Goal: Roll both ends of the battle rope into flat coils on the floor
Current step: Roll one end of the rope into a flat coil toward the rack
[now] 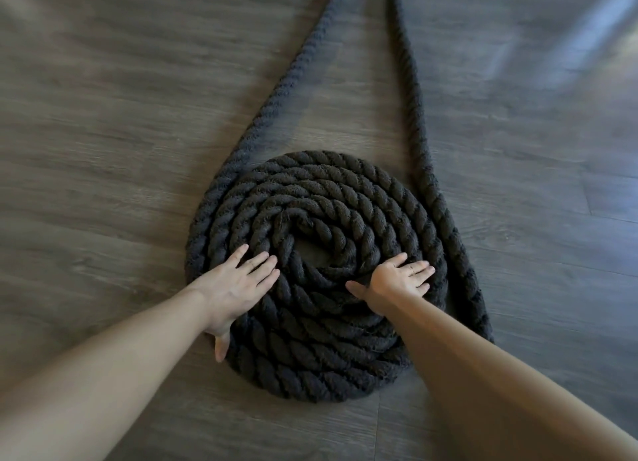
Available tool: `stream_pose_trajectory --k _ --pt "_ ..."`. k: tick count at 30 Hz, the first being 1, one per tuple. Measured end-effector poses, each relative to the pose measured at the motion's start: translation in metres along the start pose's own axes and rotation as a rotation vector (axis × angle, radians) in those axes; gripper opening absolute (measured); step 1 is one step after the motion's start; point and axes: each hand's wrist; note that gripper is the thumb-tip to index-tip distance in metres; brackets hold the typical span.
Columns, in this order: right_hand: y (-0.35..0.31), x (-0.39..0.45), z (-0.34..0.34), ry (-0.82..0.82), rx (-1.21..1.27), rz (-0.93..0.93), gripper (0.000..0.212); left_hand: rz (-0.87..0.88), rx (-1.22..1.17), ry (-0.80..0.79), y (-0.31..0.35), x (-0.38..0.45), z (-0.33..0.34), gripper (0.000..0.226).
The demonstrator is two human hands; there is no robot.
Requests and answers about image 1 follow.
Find person's right forearm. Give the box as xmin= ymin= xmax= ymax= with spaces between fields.
xmin=378 ymin=296 xmax=638 ymax=461

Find thick black twisted rope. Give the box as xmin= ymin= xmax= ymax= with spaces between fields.
xmin=386 ymin=0 xmax=495 ymax=345
xmin=183 ymin=0 xmax=451 ymax=405

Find person's left forearm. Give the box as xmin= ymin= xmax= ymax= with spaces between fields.
xmin=0 ymin=287 xmax=210 ymax=461

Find person's left hand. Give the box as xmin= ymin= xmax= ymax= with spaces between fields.
xmin=187 ymin=244 xmax=282 ymax=363

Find person's right hand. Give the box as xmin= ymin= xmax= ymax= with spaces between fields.
xmin=346 ymin=253 xmax=437 ymax=316

